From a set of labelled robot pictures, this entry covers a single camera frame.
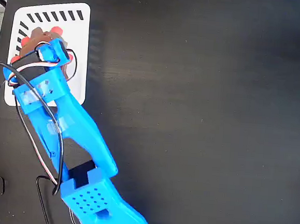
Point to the white slotted tray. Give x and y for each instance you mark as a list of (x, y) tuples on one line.
[(79, 28)]

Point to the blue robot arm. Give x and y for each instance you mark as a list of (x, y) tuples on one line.
[(76, 127)]

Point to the red turtle toy gold shell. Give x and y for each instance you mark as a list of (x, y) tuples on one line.
[(57, 30)]

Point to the black camera circuit board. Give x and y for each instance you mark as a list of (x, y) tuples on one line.
[(64, 51)]

